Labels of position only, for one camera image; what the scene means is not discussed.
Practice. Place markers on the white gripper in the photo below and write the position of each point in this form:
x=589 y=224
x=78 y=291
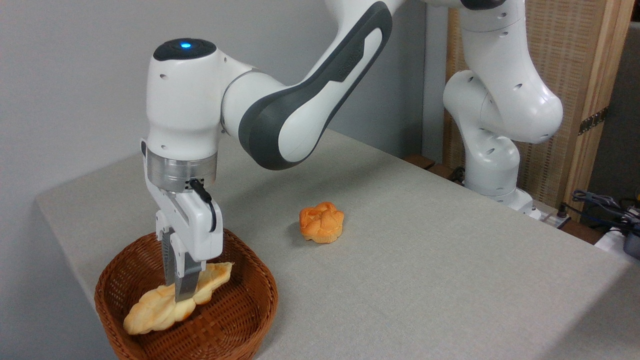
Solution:
x=202 y=230

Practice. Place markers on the long pale braided bread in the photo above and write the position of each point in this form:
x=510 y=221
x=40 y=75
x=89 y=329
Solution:
x=150 y=315

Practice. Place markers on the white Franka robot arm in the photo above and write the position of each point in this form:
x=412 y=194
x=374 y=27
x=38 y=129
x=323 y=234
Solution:
x=185 y=110

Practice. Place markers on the round orange bread roll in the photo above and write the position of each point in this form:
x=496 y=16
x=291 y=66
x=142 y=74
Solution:
x=321 y=223

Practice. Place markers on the brown wicker basket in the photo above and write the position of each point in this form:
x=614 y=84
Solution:
x=235 y=320

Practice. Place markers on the grey tablecloth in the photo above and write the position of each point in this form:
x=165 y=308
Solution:
x=425 y=280

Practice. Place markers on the white box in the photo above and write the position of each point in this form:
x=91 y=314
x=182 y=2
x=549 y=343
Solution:
x=610 y=242

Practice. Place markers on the black screen hinge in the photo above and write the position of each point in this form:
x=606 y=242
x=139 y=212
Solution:
x=593 y=120

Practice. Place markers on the dark grey device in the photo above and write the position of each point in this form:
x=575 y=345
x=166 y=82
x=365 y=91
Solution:
x=632 y=246

